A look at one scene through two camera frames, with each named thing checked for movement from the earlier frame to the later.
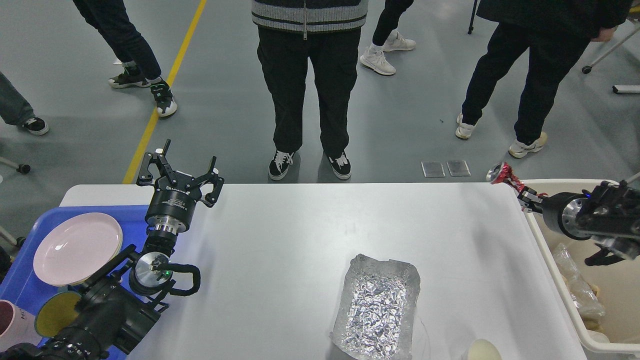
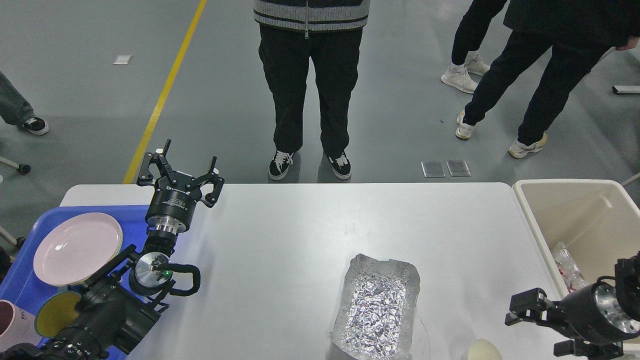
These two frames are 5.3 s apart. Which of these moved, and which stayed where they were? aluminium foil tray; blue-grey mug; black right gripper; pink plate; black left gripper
Moved: black right gripper
Stayed: black left gripper; blue-grey mug; pink plate; aluminium foil tray
